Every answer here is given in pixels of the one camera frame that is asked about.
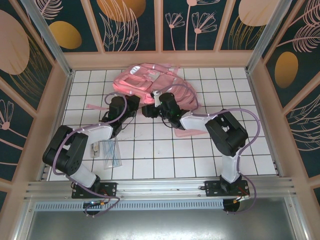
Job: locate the aluminium frame post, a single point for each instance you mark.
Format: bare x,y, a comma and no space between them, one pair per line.
265,37
53,42

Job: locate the small beige stationery packet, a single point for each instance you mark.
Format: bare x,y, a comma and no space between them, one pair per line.
95,151

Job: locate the wall panel orange oval feather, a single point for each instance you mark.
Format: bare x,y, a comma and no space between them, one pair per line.
295,62

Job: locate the pink student backpack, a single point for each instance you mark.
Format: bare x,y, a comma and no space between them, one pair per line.
165,82

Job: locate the wall panel with pink flowers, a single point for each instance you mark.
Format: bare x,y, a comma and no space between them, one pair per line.
190,25

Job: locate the clear bag of blue pens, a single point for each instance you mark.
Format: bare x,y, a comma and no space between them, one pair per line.
111,155

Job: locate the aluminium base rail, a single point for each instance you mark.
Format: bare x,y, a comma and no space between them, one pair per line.
160,187

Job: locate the wall panel orange disc leaves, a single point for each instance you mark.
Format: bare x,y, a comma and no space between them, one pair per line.
120,25

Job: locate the wall panel pale disc leaves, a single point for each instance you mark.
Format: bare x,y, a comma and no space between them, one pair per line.
240,25

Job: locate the wall panel pale disc gold lines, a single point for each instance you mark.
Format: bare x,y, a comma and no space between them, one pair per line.
15,50

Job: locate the wall panel pink feather outlines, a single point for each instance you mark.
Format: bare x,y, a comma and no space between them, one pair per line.
305,135

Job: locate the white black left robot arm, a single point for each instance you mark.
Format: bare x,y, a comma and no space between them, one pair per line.
75,155

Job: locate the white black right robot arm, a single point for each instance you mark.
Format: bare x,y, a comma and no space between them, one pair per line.
225,140

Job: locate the grey metal sheet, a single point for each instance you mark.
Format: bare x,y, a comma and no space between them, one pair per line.
160,225

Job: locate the wall panel with orange oval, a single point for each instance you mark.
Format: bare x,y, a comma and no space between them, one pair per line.
65,35

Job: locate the pink pencil case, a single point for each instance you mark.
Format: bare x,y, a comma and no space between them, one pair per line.
185,133

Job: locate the wall panel single flower outline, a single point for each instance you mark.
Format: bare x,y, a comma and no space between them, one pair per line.
12,130

